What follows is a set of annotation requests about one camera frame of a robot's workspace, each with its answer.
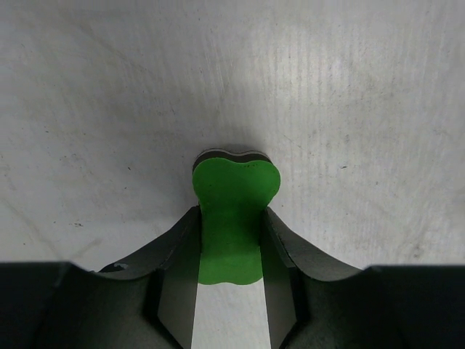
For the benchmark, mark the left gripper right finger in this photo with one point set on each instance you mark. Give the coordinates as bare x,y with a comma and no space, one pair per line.
314,300

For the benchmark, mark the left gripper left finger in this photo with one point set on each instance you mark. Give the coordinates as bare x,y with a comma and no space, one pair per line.
145,300

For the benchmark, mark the green bone-shaped eraser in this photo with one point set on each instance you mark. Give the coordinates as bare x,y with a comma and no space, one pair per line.
233,190

